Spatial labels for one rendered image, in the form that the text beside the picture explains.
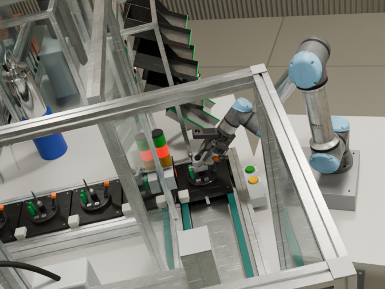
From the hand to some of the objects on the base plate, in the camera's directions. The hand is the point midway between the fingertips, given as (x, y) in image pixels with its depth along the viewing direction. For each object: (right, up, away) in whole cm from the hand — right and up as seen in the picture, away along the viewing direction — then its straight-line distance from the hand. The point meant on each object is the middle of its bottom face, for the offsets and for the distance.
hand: (197, 160), depth 228 cm
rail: (+23, -30, -8) cm, 38 cm away
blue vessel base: (-80, +3, +63) cm, 102 cm away
